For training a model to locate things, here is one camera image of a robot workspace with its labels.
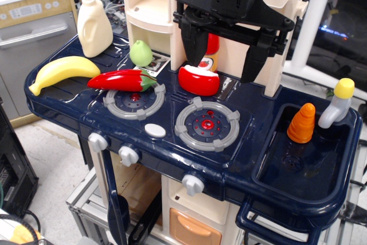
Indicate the orange toy drawer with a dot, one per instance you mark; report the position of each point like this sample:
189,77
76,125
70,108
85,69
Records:
188,230

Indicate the navy toy kitchen counter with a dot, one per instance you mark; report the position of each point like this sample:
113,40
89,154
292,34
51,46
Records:
297,186

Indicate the cream detergent bottle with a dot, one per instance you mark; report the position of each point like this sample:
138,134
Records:
93,28

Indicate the left grey stove knob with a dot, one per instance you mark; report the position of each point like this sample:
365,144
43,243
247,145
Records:
97,142

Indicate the cream toy kitchen shelf unit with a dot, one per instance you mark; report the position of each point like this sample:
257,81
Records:
152,22

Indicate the white stand pole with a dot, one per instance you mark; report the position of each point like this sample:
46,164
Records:
296,67

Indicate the grey stove burner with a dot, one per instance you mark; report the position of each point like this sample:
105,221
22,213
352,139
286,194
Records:
135,105
207,126

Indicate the grey yellow toy faucet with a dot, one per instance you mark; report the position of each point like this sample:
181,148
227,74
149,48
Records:
339,105

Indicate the grey toy dishwasher cabinet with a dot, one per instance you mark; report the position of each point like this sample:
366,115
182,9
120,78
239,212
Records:
30,31

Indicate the red toy chili pepper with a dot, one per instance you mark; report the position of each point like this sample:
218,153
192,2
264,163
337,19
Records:
129,80

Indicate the grey stove knob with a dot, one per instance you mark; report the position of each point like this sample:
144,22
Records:
128,156
97,142
192,184

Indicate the right grey stove knob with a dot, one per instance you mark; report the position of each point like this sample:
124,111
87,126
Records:
192,184

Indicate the grey oval button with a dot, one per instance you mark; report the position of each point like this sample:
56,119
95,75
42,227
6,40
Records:
155,130

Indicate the orange toy carrot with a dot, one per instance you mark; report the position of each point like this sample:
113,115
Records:
302,125

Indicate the red ketchup bottle toy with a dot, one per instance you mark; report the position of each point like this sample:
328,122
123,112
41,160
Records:
210,59

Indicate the middle grey stove knob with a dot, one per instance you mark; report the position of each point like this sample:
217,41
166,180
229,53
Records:
128,156

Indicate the navy toy oven door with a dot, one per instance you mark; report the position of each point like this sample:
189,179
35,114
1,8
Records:
119,216

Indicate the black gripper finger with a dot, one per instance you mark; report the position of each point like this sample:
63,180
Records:
194,37
257,54

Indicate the green toy pear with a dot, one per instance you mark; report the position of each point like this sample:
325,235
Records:
141,54

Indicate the yellow toy banana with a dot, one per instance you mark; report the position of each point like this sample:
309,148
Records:
61,69

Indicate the black computer case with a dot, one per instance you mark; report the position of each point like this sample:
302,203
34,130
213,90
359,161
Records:
18,179

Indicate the left grey stove burner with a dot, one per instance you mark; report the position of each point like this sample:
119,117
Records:
135,105

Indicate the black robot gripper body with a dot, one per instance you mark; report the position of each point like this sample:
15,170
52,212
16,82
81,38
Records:
238,20

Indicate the right grey stove burner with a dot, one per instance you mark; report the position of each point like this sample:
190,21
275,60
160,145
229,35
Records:
207,126

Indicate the red toy apple half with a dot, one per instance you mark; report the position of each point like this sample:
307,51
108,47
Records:
198,81

